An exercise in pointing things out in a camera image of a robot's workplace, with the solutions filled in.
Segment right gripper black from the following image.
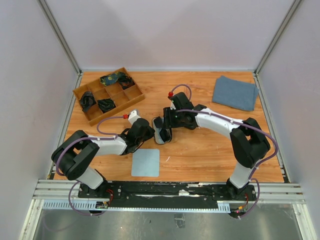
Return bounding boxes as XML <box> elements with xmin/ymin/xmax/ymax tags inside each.
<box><xmin>162</xmin><ymin>106</ymin><xmax>185</xmax><ymax>130</ymax></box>

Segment black sunglasses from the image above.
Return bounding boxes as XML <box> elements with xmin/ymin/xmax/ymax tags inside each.
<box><xmin>153</xmin><ymin>117</ymin><xmax>172</xmax><ymax>142</ymax></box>

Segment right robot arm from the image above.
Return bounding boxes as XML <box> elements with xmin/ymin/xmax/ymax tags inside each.
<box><xmin>160</xmin><ymin>92</ymin><xmax>271</xmax><ymax>200</ymax></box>

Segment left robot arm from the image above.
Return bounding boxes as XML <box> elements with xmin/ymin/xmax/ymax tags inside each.
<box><xmin>51</xmin><ymin>117</ymin><xmax>155</xmax><ymax>198</ymax></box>

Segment left light blue cloth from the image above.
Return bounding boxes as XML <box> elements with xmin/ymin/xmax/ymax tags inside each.
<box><xmin>131</xmin><ymin>149</ymin><xmax>160</xmax><ymax>177</ymax></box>

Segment black dotted rolled tie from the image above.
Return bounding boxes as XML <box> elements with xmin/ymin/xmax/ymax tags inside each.
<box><xmin>97</xmin><ymin>98</ymin><xmax>116</xmax><ymax>113</ymax></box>

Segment wooden divided organizer tray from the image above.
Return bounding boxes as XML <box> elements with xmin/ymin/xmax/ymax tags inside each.
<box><xmin>73</xmin><ymin>67</ymin><xmax>145</xmax><ymax>126</ymax></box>

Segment black orange rolled tie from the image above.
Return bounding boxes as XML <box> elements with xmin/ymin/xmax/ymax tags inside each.
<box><xmin>117</xmin><ymin>75</ymin><xmax>134</xmax><ymax>90</ymax></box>

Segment blue patterned rolled tie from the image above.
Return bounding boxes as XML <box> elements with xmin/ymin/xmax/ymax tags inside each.
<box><xmin>99</xmin><ymin>71</ymin><xmax>126</xmax><ymax>87</ymax></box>

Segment black striped rolled tie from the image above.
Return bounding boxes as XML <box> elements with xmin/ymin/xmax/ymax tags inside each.
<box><xmin>79</xmin><ymin>91</ymin><xmax>97</xmax><ymax>113</ymax></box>

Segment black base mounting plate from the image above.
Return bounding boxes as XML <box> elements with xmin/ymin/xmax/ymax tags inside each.
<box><xmin>77</xmin><ymin>181</ymin><xmax>257</xmax><ymax>209</ymax></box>

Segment folded blue towel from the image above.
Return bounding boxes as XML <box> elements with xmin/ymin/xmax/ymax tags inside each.
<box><xmin>212</xmin><ymin>75</ymin><xmax>259</xmax><ymax>112</ymax></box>

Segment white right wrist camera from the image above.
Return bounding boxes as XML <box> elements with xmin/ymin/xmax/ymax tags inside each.
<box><xmin>168</xmin><ymin>91</ymin><xmax>176</xmax><ymax>110</ymax></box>

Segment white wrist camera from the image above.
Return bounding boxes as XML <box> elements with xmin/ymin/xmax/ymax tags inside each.
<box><xmin>168</xmin><ymin>91</ymin><xmax>176</xmax><ymax>110</ymax></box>
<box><xmin>122</xmin><ymin>109</ymin><xmax>140</xmax><ymax>125</ymax></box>

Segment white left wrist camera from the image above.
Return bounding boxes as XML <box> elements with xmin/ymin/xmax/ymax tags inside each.
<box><xmin>122</xmin><ymin>109</ymin><xmax>140</xmax><ymax>125</ymax></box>

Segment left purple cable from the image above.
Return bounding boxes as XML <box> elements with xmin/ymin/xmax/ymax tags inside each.
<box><xmin>42</xmin><ymin>114</ymin><xmax>126</xmax><ymax>232</ymax></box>

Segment aluminium front rail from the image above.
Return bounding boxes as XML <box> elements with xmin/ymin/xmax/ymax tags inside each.
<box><xmin>32</xmin><ymin>180</ymin><xmax>306</xmax><ymax>216</ymax></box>

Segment left aluminium frame post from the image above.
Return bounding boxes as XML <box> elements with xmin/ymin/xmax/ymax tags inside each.
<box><xmin>37</xmin><ymin>0</ymin><xmax>82</xmax><ymax>75</ymax></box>

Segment aluminium frame post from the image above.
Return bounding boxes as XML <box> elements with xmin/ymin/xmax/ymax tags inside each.
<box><xmin>253</xmin><ymin>0</ymin><xmax>304</xmax><ymax>76</ymax></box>
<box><xmin>37</xmin><ymin>0</ymin><xmax>82</xmax><ymax>75</ymax></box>

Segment right aluminium frame post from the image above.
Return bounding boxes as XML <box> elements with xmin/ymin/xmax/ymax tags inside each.
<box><xmin>253</xmin><ymin>0</ymin><xmax>304</xmax><ymax>76</ymax></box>

